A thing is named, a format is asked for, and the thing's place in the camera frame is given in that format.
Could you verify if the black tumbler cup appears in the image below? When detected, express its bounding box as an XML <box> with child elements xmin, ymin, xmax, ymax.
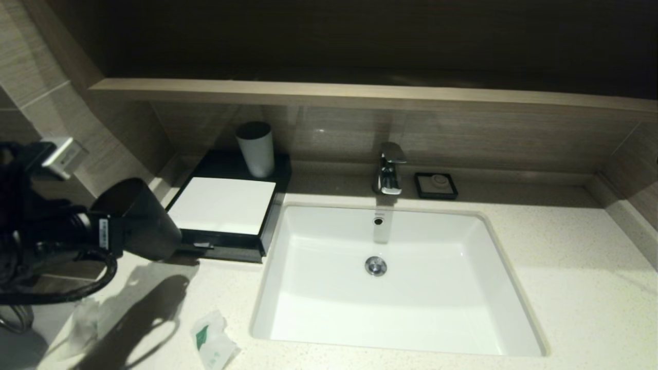
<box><xmin>92</xmin><ymin>178</ymin><xmax>182</xmax><ymax>262</ymax></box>

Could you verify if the black drawer with metal handle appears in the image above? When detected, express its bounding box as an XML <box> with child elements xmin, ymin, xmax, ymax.
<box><xmin>177</xmin><ymin>237</ymin><xmax>265</xmax><ymax>263</ymax></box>

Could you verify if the black storage box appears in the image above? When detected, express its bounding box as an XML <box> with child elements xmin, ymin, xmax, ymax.
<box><xmin>166</xmin><ymin>149</ymin><xmax>293</xmax><ymax>264</ymax></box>

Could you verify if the clear plastic wrapper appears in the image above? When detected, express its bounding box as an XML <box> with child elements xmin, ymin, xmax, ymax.
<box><xmin>58</xmin><ymin>297</ymin><xmax>101</xmax><ymax>360</ymax></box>

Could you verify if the white square pad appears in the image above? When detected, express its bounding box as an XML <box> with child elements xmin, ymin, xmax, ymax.
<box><xmin>168</xmin><ymin>177</ymin><xmax>277</xmax><ymax>236</ymax></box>

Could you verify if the green white sachet packet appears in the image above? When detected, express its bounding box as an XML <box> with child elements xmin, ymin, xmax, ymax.
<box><xmin>191</xmin><ymin>309</ymin><xmax>241</xmax><ymax>370</ymax></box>

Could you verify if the white tumbler cup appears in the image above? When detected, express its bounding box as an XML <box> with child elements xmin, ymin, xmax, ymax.
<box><xmin>235</xmin><ymin>121</ymin><xmax>276</xmax><ymax>179</ymax></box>

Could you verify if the chrome faucet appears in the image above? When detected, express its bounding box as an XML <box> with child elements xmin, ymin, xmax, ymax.
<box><xmin>373</xmin><ymin>142</ymin><xmax>407</xmax><ymax>196</ymax></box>

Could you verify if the white rectangular sink basin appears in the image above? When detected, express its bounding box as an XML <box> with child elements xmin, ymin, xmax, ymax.
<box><xmin>250</xmin><ymin>204</ymin><xmax>548</xmax><ymax>358</ymax></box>

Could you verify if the black square soap dish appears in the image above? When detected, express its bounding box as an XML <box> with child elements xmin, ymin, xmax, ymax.
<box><xmin>414</xmin><ymin>172</ymin><xmax>459</xmax><ymax>200</ymax></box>

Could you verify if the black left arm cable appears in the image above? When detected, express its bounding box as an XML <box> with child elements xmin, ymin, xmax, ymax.
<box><xmin>0</xmin><ymin>247</ymin><xmax>119</xmax><ymax>305</ymax></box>

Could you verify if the grey curved cable loop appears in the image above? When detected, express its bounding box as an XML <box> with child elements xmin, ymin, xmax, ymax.
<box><xmin>0</xmin><ymin>304</ymin><xmax>34</xmax><ymax>335</ymax></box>

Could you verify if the wooden wall ledge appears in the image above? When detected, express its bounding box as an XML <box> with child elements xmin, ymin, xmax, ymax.
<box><xmin>88</xmin><ymin>78</ymin><xmax>658</xmax><ymax>115</ymax></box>

